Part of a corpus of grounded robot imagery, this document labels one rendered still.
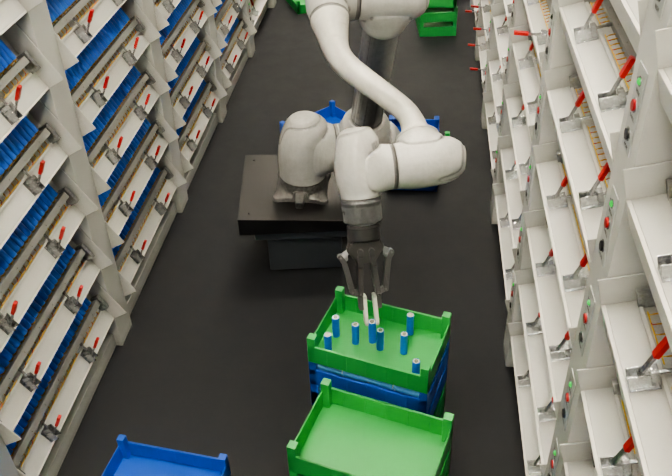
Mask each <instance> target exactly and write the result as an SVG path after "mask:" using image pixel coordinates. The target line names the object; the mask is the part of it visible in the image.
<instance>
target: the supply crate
mask: <svg viewBox="0 0 672 476"><path fill-rule="evenodd" d="M367 307H368V320H370V319H374V313H373V304H372V301H371V300H367ZM409 312H411V313H413V314H414V333H413V335H411V336H409V335H408V351H407V354H406V355H402V354H400V334H401V332H403V331H405V332H406V323H407V313H409ZM378 314H379V323H380V324H378V325H377V324H376V338H377V328H383V329H384V350H382V351H378V350H377V341H376V343H374V344H371V343H370V342H369V334H368V326H365V324H364V320H363V310H359V308H358V300H357V297H354V296H350V295H346V294H345V288H344V287H342V286H337V287H336V289H335V298H334V300H333V302H332V304H331V305H330V307H329V309H328V310H327V312H326V314H325V316H324V317H323V319H322V321H321V322H320V324H319V326H318V328H317V329H316V331H315V333H314V334H313V333H309V335H308V337H307V350H308V361H309V362H313V363H316V364H320V365H324V366H327V367H331V368H334V369H338V370H342V371H345V372H349V373H352V374H356V375H360V376H363V377H367V378H370V379H374V380H378V381H381V382H385V383H388V384H392V385H396V386H399V387H403V388H406V389H410V390H414V391H417V392H421V393H424V394H428V392H429V389H430V386H431V384H432V381H433V379H434V376H435V374H436V371H437V368H438V366H439V363H440V361H441V358H442V355H443V353H444V350H445V348H446V345H447V342H448V340H449V337H450V329H451V316H452V313H450V312H445V311H444V312H443V315H442V318H440V317H436V316H432V315H428V314H424V313H420V312H416V311H412V310H408V309H404V308H399V307H395V306H391V305H387V304H383V303H382V308H378ZM333 315H338V316H339V325H340V336H339V337H338V338H335V337H333V333H332V316H333ZM353 322H358V323H359V344H358V345H354V344H352V323H353ZM325 332H330V333H331V337H332V351H331V350H327V349H325V348H324V333H325ZM415 358H418V359H419V360H420V375H419V374H416V373H412V360H413V359H415Z"/></svg>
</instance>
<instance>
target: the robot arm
mask: <svg viewBox="0 0 672 476"><path fill-rule="evenodd" d="M429 1H430V0H305V5H306V12H307V15H308V17H309V20H310V24H311V27H312V29H313V31H314V33H315V35H316V38H317V40H318V43H319V45H320V48H321V50H322V53H323V55H324V57H325V59H326V61H327V62H328V64H329V65H330V67H331V68H332V69H333V70H334V71H335V73H336V74H337V75H339V76H340V77H341V78H342V79H343V80H344V81H346V82H347V83H348V84H350V85H351V86H352V87H354V88H355V89H354V96H353V103H352V108H351V109H350V110H348V111H347V112H346V113H345V115H344V117H343V119H342V120H341V121H340V123H337V124H331V123H328V122H326V120H325V119H324V118H323V117H322V116H321V115H319V114H317V113H315V112H311V111H298V112H295V113H293V114H292V115H291V116H290V117H288V118H287V120H286V121H285V123H284V125H283V127H282V130H281V133H280V137H279V144H278V164H279V170H278V175H279V179H278V184H277V189H276V192H275V194H274V195H273V201H274V202H295V205H296V208H297V209H302V208H303V206H304V203H316V204H321V205H326V204H328V196H327V190H328V181H329V179H330V178H331V172H335V180H336V185H337V188H338V190H339V194H340V199H341V201H340V203H341V209H342V213H343V221H344V223H345V224H347V226H346V229H347V239H348V244H347V246H346V250H345V251H344V252H342V253H338V254H337V258H338V260H339V261H340V263H341V264H342V267H343V271H344V275H345V278H346V282H347V286H348V290H349V292H350V294H351V295H352V296H357V300H358V308H359V310H363V320H364V324H365V326H368V325H369V322H368V307H367V296H366V295H365V293H363V268H364V263H370V268H371V274H372V280H373V286H374V291H375V292H372V293H371V294H372V304H373V313H374V320H376V324H377V325H378V324H380V323H379V314H378V308H382V299H381V295H382V293H383V292H385V291H388V289H389V279H390V267H391V259H392V257H393V255H394V250H393V249H392V248H391V247H389V248H388V247H386V246H384V244H383V243H382V241H381V234H380V223H379V222H378V221H380V220H381V219H382V208H381V192H385V191H388V190H393V189H419V188H426V187H432V186H437V185H442V184H445V183H448V182H451V181H453V180H455V179H457V178H458V177H459V176H460V175H461V174H462V173H463V172H464V170H465V166H466V149H465V147H464V145H463V144H462V143H461V142H460V141H459V140H457V139H455V138H453V137H450V136H443V135H442V134H441V133H439V132H438V130H437V129H436V128H435V127H434V126H431V125H428V124H427V122H426V120H425V118H424V117H423V115H422V113H421V112H420V110H419V109H418V108H417V106H416V105H415V104H414V103H413V102H412V101H411V100H410V99H409V98H408V97H406V96H405V95H404V94H403V93H401V92H400V91H399V90H398V89H396V88H395V87H394V86H392V85H391V84H390V83H389V82H390V77H391V71H392V68H393V63H394V57H395V52H396V46H397V41H398V36H399V34H401V33H402V32H403V31H404V29H405V27H406V26H407V25H408V24H409V22H410V21H411V19H416V18H418V17H419V16H421V15H422V14H423V13H424V12H425V11H426V9H427V8H428V5H429ZM354 20H359V22H360V25H361V27H362V36H361V44H360V51H359V59H358V58H357V57H356V56H355V55H354V54H353V53H352V51H351V50H350V47H349V41H348V36H349V21H354ZM384 109H385V110H386V111H387V112H389V113H390V114H391V115H393V116H394V117H395V118H396V119H397V121H398V122H399V124H400V126H401V132H400V131H399V129H398V128H397V126H396V125H395V124H393V123H392V122H391V121H389V119H388V117H387V115H386V114H385V113H384ZM382 250H383V255H384V263H383V275H382V285H381V286H380V282H379V276H378V270H377V262H376V260H377V258H378V257H379V255H380V253H381V252H382ZM348 255H350V256H351V257H352V258H353V259H354V260H355V261H356V276H357V289H354V285H353V282H352V278H351V274H350V270H349V267H348V264H347V261H348Z"/></svg>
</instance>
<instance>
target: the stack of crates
mask: <svg viewBox="0 0 672 476"><path fill-rule="evenodd" d="M320 386H321V391H320V393H319V395H318V397H317V399H316V401H315V403H314V405H313V406H312V408H311V410H310V412H309V414H308V416H307V418H306V420H305V422H304V423H303V425H302V427H301V429H300V431H299V433H298V435H297V437H296V439H295V440H294V441H292V440H290V441H289V443H288V445H287V447H286V448H287V457H288V466H289V474H290V476H449V466H450V456H451V445H452V435H453V424H454V414H451V413H447V412H445V414H444V417H443V418H439V417H436V416H432V415H429V414H425V413H422V412H418V411H415V410H411V409H408V408H404V407H401V406H397V405H394V404H390V403H387V402H383V401H380V400H376V399H373V398H369V397H366V396H362V395H359V394H355V393H352V392H349V391H345V390H342V389H338V388H335V387H332V381H331V379H327V378H323V379H322V381H321V383H320Z"/></svg>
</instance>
